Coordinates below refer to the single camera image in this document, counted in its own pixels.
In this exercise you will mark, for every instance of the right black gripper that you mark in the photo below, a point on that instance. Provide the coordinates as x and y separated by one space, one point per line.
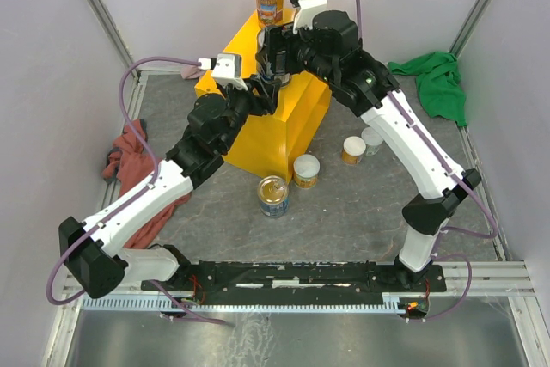
272 40

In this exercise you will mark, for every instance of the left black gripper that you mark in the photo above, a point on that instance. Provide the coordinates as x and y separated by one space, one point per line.
261 105

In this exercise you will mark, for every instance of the blue can metal pull-tab lid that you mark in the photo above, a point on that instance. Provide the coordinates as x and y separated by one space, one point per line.
278 62

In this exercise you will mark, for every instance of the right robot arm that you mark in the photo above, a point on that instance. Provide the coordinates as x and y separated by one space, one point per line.
332 51

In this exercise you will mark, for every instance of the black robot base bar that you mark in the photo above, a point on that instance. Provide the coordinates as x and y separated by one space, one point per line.
210 282

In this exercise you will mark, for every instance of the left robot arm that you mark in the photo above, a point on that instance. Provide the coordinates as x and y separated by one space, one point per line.
91 251

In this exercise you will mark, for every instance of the yellow open shelf cabinet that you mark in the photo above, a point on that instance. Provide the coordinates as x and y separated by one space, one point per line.
268 145

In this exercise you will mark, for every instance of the pink cloth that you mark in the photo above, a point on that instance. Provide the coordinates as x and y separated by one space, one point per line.
189 72

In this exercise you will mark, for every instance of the short can white lid front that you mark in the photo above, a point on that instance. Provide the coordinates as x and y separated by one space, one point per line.
306 170

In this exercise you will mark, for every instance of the blue can with pull-tab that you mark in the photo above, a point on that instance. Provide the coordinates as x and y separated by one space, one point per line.
273 195

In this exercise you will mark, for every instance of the short orange can white lid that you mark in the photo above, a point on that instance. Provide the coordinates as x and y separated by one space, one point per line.
353 150

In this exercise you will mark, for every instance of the short green can clear lid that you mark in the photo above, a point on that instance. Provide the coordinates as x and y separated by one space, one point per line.
372 140

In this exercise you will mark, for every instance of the red cloth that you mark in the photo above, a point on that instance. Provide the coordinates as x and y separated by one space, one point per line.
128 164

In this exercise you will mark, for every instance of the green cloth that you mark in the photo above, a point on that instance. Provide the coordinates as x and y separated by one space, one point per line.
438 82

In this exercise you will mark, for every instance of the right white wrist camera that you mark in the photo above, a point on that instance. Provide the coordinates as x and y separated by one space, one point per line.
305 12

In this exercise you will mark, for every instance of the white slotted cable duct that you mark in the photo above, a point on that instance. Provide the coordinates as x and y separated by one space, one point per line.
159 302

